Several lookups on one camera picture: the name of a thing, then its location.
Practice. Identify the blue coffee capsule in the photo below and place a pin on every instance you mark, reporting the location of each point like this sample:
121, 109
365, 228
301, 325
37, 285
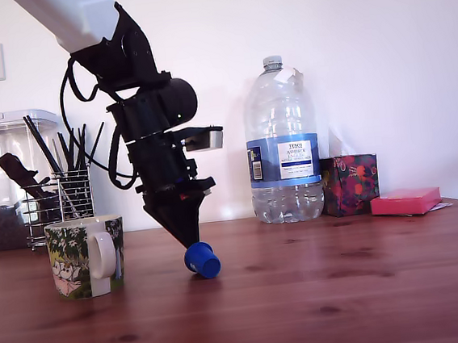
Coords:
203, 263

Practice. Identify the dark coffee beans heap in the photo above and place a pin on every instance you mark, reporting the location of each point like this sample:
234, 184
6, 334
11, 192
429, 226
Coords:
4, 239

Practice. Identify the large clear water bottle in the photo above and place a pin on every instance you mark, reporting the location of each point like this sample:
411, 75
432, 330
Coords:
285, 162

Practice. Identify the thin silver metal rod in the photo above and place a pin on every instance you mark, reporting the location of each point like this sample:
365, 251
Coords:
58, 154

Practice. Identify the floral print mug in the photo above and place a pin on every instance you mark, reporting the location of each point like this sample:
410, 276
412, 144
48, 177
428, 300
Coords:
70, 268

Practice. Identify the black chopstick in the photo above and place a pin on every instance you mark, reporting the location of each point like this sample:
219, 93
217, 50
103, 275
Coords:
44, 143
40, 144

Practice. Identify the chunky black kitchen tool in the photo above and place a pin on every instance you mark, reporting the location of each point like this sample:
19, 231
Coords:
13, 168

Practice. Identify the white tissue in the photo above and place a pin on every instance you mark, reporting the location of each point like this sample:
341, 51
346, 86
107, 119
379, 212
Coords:
338, 144

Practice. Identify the floral tissue box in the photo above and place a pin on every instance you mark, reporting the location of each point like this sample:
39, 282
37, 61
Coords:
352, 184

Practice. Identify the dark round scoop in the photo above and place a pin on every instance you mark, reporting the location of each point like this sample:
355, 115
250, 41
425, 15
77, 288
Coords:
2, 215

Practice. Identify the flat pink box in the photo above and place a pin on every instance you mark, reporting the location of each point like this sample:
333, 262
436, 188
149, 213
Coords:
406, 202

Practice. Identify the white paper sheet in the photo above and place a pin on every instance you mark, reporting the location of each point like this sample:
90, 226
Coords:
445, 205

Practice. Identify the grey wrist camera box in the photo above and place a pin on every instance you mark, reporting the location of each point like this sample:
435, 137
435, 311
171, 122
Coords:
210, 141

